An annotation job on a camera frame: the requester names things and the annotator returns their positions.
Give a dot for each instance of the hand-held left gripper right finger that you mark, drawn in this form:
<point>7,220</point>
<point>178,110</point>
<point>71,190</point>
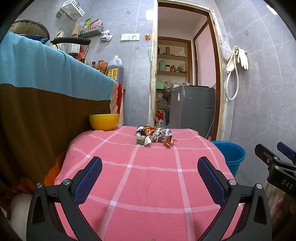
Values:
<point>210,176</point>

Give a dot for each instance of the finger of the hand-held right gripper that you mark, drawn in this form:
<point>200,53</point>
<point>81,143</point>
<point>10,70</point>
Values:
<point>286,150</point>
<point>264,154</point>

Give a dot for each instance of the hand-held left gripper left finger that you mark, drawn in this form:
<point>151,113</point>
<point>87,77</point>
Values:
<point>89,176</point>

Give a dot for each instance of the blue plastic bucket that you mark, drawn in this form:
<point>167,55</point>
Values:
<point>232,157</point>

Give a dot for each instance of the pile of wrappers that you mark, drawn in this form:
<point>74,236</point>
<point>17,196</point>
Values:
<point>153,136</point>

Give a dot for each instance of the person's right hand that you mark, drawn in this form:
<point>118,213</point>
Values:
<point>279,208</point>

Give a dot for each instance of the yellow bowl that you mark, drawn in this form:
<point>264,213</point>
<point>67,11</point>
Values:
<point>104,121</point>

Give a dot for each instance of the pink checked tablecloth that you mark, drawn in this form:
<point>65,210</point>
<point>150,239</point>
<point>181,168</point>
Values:
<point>148,185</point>

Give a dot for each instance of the grey washing machine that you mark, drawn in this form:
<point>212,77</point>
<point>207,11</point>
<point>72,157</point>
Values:
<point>192,111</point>

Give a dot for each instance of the white red sack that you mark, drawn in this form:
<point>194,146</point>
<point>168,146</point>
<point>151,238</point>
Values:
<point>159,119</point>

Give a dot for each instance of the white rounded object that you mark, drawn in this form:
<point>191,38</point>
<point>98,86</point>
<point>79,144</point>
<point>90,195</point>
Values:
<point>19,215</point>

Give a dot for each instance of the blue brown striped towel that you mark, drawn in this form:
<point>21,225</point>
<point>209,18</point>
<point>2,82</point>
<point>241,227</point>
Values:
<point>46,92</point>

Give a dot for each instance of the cream rubber glove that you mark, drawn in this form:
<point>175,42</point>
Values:
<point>231,61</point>
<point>242,59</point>

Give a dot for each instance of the green box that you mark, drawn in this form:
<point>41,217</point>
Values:
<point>160,85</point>

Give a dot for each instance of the cooking oil bottle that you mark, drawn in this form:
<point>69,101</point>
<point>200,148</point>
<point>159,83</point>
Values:
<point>115,69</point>

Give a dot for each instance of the orange snack bag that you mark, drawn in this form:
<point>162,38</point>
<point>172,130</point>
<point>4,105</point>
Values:
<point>101,66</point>

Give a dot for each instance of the dark sauce bottle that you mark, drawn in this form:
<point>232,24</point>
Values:
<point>93,64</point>

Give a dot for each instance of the green thermos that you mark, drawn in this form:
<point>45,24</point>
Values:
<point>162,65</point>

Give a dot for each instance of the white utensil holder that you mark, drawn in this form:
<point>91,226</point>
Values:
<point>73,48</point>

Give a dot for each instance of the brown canister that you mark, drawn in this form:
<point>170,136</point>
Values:
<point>167,50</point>

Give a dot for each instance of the beige hanging cloth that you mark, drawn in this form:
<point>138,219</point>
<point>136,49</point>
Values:
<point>57,39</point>

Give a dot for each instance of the white crumpled rag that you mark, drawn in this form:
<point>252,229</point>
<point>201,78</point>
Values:
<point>106,35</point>

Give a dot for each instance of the wooden brush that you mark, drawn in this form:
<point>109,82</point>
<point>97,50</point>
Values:
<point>75,29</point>

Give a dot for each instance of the green seasoning packet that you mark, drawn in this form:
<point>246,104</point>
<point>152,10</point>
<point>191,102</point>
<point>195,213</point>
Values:
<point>87,23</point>

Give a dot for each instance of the red seasoning packets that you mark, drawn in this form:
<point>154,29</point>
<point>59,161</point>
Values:
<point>96,23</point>

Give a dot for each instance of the large metal pot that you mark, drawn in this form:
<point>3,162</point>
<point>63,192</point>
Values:
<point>27,29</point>

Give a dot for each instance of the wooden door frame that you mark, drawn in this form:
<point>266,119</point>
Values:
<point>219,69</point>

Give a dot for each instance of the wooden wall shelf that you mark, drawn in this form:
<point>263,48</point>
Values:
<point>174,55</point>

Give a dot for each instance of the white wall switch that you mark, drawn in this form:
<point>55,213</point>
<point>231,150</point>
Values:
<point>125,37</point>

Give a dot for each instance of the white wall socket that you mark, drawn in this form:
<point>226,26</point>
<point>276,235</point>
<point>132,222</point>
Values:
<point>135,36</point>

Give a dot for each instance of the orange wall plug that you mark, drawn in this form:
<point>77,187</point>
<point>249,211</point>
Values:
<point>147,37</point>

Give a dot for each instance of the white plastic wall basket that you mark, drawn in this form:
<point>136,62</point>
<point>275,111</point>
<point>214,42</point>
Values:
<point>72,8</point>

